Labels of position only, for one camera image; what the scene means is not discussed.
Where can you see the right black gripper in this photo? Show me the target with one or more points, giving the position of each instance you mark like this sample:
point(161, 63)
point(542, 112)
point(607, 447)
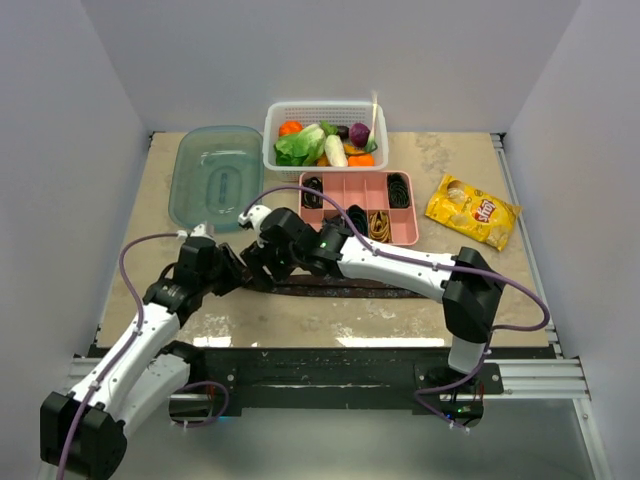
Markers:
point(258, 256)

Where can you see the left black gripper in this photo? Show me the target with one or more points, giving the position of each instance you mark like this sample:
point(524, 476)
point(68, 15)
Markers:
point(234, 268)

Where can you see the dark patterned necktie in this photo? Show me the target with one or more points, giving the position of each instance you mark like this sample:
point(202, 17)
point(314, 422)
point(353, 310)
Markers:
point(329, 287)

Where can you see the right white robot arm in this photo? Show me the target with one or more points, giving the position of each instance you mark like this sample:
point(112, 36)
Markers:
point(468, 290)

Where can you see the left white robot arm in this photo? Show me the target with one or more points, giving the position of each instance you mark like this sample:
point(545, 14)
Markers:
point(87, 430)

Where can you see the rolled black tie left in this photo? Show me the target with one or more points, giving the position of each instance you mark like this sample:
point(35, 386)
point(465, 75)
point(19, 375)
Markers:
point(309, 200)

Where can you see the rolled black tie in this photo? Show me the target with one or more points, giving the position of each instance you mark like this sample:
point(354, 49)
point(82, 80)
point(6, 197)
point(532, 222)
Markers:
point(398, 191)
point(309, 200)

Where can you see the teal transparent container lid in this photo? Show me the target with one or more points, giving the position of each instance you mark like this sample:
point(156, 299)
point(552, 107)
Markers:
point(218, 170)

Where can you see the rolled dark blue tie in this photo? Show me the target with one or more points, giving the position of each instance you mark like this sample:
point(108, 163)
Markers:
point(359, 218)

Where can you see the rolled yellow tie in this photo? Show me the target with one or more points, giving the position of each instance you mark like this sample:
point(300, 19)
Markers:
point(379, 227)

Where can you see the green lettuce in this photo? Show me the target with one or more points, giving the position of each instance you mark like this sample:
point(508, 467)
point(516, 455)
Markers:
point(300, 149)

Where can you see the pink divided organizer tray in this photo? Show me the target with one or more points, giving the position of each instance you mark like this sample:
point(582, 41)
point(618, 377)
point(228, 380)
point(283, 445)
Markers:
point(369, 191)

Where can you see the white daikon radish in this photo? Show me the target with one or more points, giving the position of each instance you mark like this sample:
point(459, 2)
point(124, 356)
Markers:
point(334, 151)

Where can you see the orange pumpkin toy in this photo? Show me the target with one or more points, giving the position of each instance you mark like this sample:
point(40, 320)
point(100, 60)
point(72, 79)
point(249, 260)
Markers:
point(290, 127)

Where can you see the rolled black tie right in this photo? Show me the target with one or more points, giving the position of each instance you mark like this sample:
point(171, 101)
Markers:
point(398, 191)

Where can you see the white plastic basket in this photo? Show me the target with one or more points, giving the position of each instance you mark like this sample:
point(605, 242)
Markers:
point(306, 112)

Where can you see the dark eggplant toy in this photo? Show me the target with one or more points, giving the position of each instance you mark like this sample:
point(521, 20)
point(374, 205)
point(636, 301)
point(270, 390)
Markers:
point(342, 132)

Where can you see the green onion stalk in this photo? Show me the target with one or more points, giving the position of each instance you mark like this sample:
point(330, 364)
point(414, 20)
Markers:
point(371, 144)

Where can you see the purple onion toy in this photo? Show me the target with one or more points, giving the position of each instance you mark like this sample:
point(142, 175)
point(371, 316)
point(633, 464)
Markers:
point(359, 134)

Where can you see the yellow chips bag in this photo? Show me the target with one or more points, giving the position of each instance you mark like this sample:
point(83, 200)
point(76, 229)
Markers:
point(473, 212)

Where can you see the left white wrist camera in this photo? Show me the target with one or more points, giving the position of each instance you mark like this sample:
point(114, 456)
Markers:
point(204, 230)

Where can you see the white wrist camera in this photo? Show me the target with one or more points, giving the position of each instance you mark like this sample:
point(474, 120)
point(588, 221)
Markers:
point(254, 217)
point(204, 230)

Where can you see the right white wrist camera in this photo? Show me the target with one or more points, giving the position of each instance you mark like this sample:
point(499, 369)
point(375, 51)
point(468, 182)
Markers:
point(254, 217)

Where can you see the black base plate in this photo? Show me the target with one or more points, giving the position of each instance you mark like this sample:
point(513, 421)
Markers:
point(233, 380)

